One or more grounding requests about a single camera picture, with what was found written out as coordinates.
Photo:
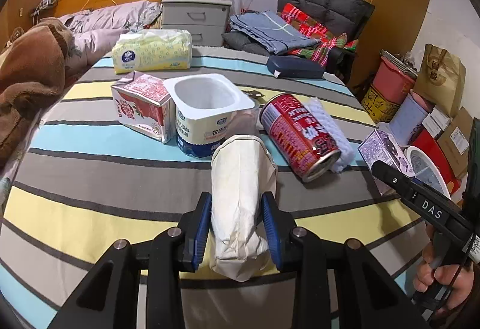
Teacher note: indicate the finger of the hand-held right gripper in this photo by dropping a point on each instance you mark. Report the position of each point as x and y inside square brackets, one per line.
[390, 175]

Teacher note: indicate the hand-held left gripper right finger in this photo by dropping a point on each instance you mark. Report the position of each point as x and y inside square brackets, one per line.
[273, 235]

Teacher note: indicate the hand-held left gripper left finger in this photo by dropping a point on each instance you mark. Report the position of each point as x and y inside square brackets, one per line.
[202, 231]

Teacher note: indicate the purple drink carton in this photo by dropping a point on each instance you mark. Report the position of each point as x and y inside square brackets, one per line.
[378, 149]

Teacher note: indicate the white paper cup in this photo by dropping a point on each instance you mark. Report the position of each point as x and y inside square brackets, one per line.
[240, 194]

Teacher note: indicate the person's right hand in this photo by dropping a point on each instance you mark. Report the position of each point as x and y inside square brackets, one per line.
[423, 276]

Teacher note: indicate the red gift box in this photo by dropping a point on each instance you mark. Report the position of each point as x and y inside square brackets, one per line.
[431, 143]

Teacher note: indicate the pale blue cylinder box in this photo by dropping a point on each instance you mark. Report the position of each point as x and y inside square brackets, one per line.
[407, 119]

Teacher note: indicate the white small box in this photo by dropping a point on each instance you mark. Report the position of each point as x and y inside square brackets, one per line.
[433, 128]
[440, 115]

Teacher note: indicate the yellow patterned box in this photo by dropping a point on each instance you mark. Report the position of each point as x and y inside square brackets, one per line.
[378, 106]

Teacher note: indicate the white knitted cloth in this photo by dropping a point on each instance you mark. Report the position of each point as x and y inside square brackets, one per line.
[333, 126]

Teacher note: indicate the brown cardboard box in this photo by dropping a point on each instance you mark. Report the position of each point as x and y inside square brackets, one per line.
[455, 137]

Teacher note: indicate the pink plastic bin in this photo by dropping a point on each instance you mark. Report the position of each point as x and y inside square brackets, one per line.
[393, 83]

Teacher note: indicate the white yogurt cup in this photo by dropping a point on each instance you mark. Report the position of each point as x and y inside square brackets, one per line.
[202, 134]

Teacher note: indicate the red drink can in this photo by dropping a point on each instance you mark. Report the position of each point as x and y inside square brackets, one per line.
[300, 134]

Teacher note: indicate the striped tablecloth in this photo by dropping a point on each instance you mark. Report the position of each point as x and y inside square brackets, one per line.
[112, 182]

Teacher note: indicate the kraft paper bag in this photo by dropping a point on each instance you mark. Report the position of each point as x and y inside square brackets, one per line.
[438, 81]

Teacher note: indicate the flat patterned box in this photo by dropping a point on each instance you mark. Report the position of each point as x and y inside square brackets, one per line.
[397, 63]

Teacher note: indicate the black chair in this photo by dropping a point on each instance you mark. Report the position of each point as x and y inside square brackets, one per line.
[345, 59]

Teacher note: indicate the red and white milk carton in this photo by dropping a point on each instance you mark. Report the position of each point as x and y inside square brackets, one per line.
[138, 107]

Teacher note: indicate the small dark wrapper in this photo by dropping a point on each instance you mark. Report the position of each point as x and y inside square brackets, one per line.
[252, 93]

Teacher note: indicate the navy glasses case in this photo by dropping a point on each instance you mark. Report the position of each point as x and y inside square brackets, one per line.
[296, 66]

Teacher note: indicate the red plaid blanket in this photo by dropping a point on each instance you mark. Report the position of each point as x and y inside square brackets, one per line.
[311, 29]

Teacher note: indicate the tissue pack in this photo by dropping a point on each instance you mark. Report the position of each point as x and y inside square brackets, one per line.
[150, 51]

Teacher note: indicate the blue folded cloth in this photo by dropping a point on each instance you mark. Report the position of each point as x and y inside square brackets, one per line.
[262, 29]

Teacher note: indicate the grey nightstand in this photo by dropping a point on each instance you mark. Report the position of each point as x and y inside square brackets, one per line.
[195, 19]

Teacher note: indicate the white plastic bag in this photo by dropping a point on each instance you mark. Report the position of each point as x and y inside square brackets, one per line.
[238, 1]

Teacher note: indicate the pale purple duvet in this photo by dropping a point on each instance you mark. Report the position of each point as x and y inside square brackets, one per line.
[108, 18]

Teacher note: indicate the brown plush blanket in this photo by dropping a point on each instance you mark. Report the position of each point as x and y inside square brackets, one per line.
[30, 63]

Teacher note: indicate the power strip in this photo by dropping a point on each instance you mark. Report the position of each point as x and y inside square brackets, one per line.
[43, 6]

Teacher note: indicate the small wooden wardrobe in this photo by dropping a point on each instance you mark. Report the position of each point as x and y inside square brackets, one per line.
[26, 3]

